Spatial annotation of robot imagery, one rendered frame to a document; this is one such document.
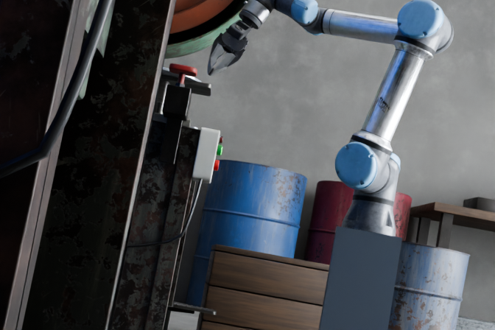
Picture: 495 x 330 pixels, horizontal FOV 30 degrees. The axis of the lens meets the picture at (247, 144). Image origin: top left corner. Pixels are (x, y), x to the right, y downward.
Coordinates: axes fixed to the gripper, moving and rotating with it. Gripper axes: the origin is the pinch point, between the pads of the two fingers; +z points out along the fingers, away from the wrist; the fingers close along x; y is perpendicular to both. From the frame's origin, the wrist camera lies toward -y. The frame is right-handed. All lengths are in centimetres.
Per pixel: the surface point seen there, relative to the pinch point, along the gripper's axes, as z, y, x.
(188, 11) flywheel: -18.0, 33.7, 20.2
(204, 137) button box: 20.3, -27.5, -10.7
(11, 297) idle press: 57, -205, -15
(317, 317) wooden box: 39, 31, -70
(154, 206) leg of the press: 42, -25, -11
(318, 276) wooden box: 28, 31, -63
